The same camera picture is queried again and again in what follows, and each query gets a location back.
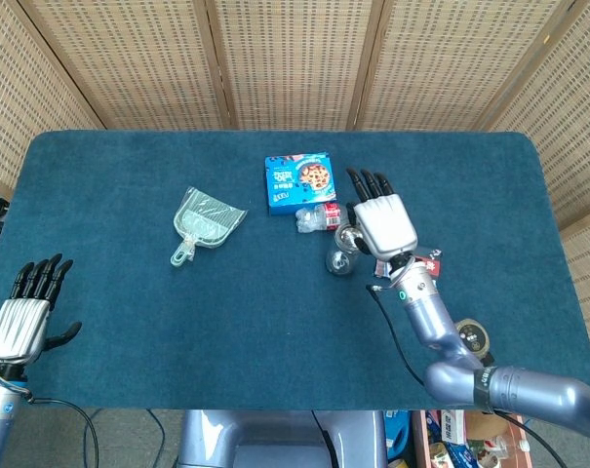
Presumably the woven wicker folding screen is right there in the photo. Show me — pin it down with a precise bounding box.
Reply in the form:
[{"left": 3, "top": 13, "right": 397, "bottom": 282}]
[{"left": 0, "top": 0, "right": 590, "bottom": 342}]

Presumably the red black snack packet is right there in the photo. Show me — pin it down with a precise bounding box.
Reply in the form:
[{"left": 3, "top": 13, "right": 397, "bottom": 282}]
[{"left": 374, "top": 246, "right": 445, "bottom": 290}]

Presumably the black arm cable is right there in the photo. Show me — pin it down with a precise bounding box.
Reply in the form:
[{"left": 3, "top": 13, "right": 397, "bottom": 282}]
[
  {"left": 366, "top": 285, "right": 569, "bottom": 468},
  {"left": 28, "top": 395, "right": 100, "bottom": 468}
]

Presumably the round herb jar black lid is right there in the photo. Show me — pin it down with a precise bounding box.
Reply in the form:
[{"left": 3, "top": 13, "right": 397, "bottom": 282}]
[{"left": 455, "top": 318, "right": 495, "bottom": 368}]

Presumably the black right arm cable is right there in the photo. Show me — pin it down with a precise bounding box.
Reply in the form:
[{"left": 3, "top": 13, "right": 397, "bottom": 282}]
[{"left": 366, "top": 285, "right": 569, "bottom": 468}]

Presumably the orange crate with packages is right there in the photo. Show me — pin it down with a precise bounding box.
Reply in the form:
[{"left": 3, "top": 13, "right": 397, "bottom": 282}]
[{"left": 411, "top": 409, "right": 537, "bottom": 468}]

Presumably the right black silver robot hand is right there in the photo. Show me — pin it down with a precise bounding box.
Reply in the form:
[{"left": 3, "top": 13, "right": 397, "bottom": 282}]
[{"left": 345, "top": 168, "right": 419, "bottom": 259}]

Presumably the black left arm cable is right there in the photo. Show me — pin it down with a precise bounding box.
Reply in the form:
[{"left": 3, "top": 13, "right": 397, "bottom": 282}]
[{"left": 28, "top": 395, "right": 100, "bottom": 468}]

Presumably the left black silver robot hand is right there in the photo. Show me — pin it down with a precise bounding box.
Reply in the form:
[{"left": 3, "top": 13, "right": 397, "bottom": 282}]
[{"left": 0, "top": 253, "right": 83, "bottom": 365}]

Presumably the dark floor cable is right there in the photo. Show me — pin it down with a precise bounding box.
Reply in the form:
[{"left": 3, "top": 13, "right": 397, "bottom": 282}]
[{"left": 146, "top": 409, "right": 168, "bottom": 457}]

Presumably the blue table cloth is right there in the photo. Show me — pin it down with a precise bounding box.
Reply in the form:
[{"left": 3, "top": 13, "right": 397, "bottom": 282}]
[{"left": 0, "top": 130, "right": 590, "bottom": 411}]

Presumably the clear glass jar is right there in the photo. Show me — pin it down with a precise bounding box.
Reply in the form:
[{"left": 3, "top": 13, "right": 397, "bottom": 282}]
[{"left": 326, "top": 217, "right": 371, "bottom": 279}]

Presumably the crushed red-capped plastic bottle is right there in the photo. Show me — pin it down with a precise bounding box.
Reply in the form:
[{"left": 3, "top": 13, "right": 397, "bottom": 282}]
[{"left": 295, "top": 203, "right": 357, "bottom": 235}]

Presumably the blue cookie box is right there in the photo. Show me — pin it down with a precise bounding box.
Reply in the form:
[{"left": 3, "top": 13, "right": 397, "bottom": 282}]
[{"left": 264, "top": 152, "right": 338, "bottom": 217}]

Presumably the clear plastic dustpan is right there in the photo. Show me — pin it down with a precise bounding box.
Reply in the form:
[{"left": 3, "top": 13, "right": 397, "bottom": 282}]
[{"left": 170, "top": 186, "right": 249, "bottom": 268}]

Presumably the blue-grey robot torso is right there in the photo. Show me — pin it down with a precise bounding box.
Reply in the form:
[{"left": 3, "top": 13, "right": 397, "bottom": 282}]
[{"left": 177, "top": 409, "right": 388, "bottom": 468}]

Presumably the blue plastic container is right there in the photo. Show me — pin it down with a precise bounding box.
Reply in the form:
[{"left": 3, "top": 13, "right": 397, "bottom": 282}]
[{"left": 384, "top": 409, "right": 413, "bottom": 459}]

